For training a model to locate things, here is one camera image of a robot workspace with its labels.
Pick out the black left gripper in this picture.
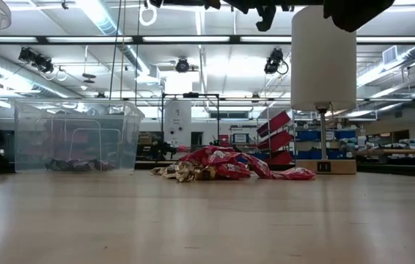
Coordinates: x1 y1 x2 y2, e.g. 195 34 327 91
148 0 223 10

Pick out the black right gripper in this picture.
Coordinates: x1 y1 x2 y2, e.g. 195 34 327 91
255 0 395 33

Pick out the brown Snickers mini bar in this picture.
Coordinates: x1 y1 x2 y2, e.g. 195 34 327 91
45 158 70 172
66 158 95 172
89 158 116 172

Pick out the black overhead light bar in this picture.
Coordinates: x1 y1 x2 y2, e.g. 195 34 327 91
0 34 415 46

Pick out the white shade wooden base lamp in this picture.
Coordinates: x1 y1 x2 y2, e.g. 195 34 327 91
290 4 358 175

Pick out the white column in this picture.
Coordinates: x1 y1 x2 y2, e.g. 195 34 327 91
163 99 193 147

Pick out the small framed monitor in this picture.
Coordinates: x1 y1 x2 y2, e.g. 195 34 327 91
232 132 250 145

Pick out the blue storage bin shelf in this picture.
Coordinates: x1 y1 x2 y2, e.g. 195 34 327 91
295 128 357 161

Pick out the wooden workbench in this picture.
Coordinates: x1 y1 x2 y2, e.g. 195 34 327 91
356 137 415 166

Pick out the white cable ring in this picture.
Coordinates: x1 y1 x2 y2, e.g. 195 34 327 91
139 4 158 27

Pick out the black hanging camera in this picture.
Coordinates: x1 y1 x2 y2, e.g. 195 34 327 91
264 47 290 76
175 56 191 73
18 46 55 74

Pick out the black hanging cable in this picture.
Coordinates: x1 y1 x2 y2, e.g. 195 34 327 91
108 0 123 100
133 0 142 103

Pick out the silver ceiling duct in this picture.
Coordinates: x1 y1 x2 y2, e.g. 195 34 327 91
75 0 153 74

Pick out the black metal stand frame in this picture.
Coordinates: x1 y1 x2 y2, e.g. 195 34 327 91
161 92 221 147

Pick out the white wall vent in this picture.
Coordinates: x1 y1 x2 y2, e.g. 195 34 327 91
382 45 399 65

